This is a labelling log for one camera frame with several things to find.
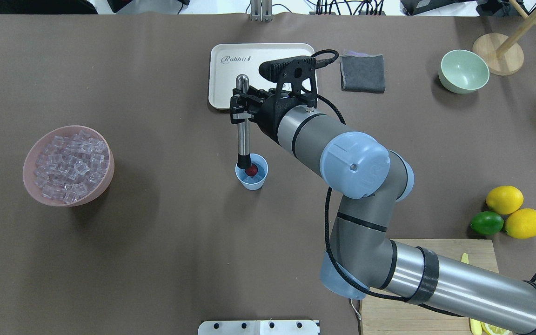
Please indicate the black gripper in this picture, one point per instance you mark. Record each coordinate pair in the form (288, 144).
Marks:
(267, 116)

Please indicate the steel muddler black tip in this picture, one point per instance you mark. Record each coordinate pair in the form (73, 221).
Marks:
(244, 159)

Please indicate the red strawberry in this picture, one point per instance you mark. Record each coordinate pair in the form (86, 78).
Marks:
(252, 170)

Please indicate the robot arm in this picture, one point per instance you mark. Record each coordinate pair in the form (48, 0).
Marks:
(372, 181)

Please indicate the pink bowl of ice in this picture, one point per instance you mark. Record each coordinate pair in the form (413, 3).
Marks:
(68, 167)

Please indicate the cream rabbit tray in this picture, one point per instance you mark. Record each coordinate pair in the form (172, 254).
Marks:
(227, 61)

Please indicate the grey folded cloth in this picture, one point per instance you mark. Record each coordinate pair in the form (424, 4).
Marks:
(363, 73)

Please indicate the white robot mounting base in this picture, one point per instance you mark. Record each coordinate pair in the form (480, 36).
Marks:
(260, 327)

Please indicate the mint green bowl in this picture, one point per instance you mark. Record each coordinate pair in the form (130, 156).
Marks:
(463, 72)

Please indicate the wooden cutting board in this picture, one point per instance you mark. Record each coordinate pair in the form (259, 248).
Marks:
(386, 317)

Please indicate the wooden mug tree stand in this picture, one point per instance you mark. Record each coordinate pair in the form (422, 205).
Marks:
(501, 53)

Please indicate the green lime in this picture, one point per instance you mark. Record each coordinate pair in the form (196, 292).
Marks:
(487, 223)

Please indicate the yellow lemon upper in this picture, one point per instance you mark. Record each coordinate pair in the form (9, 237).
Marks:
(504, 199)

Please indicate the yellow lemon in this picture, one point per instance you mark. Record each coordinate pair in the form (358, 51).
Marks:
(504, 199)
(521, 224)

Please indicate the yellow lemon lower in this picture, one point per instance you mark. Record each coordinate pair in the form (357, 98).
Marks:
(521, 224)

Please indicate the yellow plastic knife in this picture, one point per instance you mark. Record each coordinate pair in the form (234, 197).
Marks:
(474, 325)

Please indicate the lemon half upper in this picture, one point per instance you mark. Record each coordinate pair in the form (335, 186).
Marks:
(489, 329)

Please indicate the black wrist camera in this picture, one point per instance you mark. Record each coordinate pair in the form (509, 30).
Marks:
(293, 70)

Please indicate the aluminium frame post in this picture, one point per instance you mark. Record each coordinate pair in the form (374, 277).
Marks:
(261, 11)

